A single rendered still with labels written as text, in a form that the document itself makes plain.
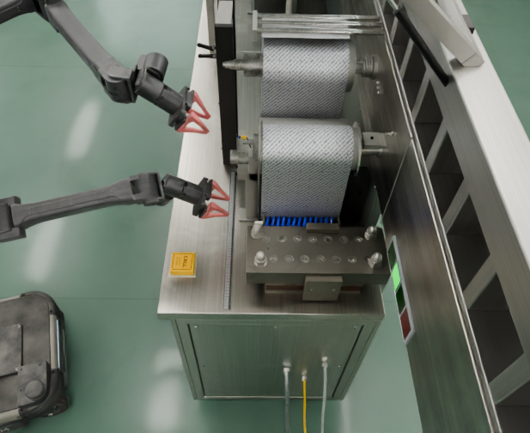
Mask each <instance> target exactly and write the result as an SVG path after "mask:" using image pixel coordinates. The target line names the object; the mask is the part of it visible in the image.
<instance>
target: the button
mask: <svg viewBox="0 0 530 433"><path fill-rule="evenodd" d="M195 259H196V255H195V253H172V259H171V265H170V274H171V275H194V267H195Z"/></svg>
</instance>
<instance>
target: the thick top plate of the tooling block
mask: <svg viewBox="0 0 530 433"><path fill-rule="evenodd" d="M252 228H253V226H247V267H246V283H247V284H304V283H305V278H306V275H319V276H342V279H343V282H342V284H387V282H388V279H389V278H390V276H391V271H390V266H389V262H388V257H387V248H386V242H385V238H384V234H383V229H382V228H377V237H376V239H375V240H373V241H370V240H367V239H366V238H365V237H364V233H365V231H366V230H367V228H368V227H339V232H338V233H306V227H300V226H263V232H264V235H263V237H262V238H260V239H254V238H252V236H251V232H252ZM259 251H262V252H264V253H265V256H266V258H267V264H266V266H264V267H257V266H256V265H255V264H254V258H255V256H256V254H257V252H259ZM374 253H380V254H381V255H382V261H381V267H380V268H378V269H375V268H372V267H371V266H370V265H369V259H370V258H371V257H372V255H373V254H374Z"/></svg>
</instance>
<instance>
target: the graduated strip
mask: <svg viewBox="0 0 530 433"><path fill-rule="evenodd" d="M236 173H237V172H235V171H231V173H230V188H229V196H230V200H229V204H228V213H229V216H228V234H227V250H226V265H225V281H224V297H223V310H231V291H232V272H233V252H234V233H235V195H236V176H237V175H236Z"/></svg>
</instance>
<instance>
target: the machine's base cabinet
mask: <svg viewBox="0 0 530 433"><path fill-rule="evenodd" d="M170 322H171V325H172V328H173V331H174V336H175V339H176V342H177V345H178V348H179V351H180V356H181V359H182V363H183V365H184V368H185V372H186V376H187V380H188V382H189V385H190V389H191V391H192V397H193V399H285V387H284V373H283V369H284V368H290V369H291V373H290V374H289V399H303V381H302V376H306V377H307V378H308V380H307V381H306V399H316V400H323V390H324V368H322V363H323V362H327V363H328V368H326V400H343V399H344V396H345V395H346V393H347V391H348V389H349V387H350V384H351V383H352V381H353V379H354V377H355V375H356V372H357V371H358V369H359V367H360V365H361V363H362V360H363V359H364V357H365V355H366V353H367V351H368V349H369V347H370V345H371V343H372V341H373V339H374V337H375V335H376V333H377V331H378V329H379V327H380V325H381V322H382V320H183V319H170Z"/></svg>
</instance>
